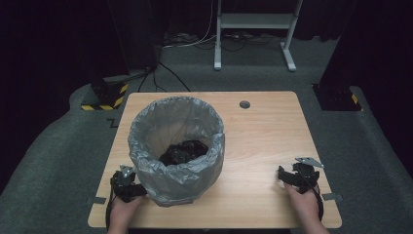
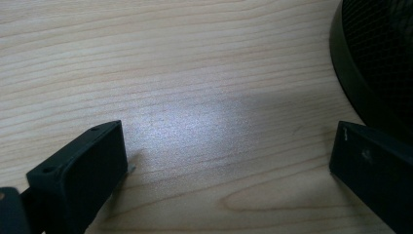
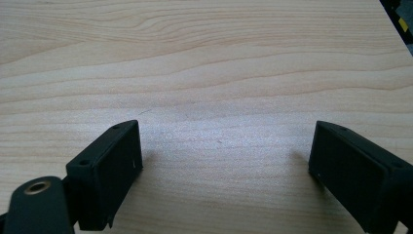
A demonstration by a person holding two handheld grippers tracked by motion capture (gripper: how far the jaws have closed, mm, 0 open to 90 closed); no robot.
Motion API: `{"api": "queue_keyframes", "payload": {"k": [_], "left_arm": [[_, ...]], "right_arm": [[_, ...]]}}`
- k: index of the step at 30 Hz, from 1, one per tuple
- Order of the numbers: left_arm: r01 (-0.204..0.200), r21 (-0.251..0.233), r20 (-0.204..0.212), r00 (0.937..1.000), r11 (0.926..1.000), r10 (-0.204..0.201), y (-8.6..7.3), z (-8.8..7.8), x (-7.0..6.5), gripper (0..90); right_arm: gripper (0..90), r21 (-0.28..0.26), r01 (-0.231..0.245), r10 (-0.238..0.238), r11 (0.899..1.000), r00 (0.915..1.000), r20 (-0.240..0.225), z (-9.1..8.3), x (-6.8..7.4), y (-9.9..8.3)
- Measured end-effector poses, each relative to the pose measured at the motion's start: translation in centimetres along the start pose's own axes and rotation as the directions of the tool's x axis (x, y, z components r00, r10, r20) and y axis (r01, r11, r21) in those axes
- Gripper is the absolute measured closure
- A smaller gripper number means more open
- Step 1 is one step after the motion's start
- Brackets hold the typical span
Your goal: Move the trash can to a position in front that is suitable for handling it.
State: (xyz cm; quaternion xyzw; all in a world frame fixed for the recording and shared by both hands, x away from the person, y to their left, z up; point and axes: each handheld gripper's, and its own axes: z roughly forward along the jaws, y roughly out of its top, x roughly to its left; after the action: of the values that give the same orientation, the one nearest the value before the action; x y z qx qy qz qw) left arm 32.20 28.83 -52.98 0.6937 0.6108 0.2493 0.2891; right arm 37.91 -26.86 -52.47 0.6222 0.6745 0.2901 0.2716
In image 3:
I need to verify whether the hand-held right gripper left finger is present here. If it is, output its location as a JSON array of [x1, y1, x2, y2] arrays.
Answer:
[[65, 119, 144, 232]]

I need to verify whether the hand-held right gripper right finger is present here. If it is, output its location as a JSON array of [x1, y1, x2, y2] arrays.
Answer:
[[308, 120, 413, 234]]

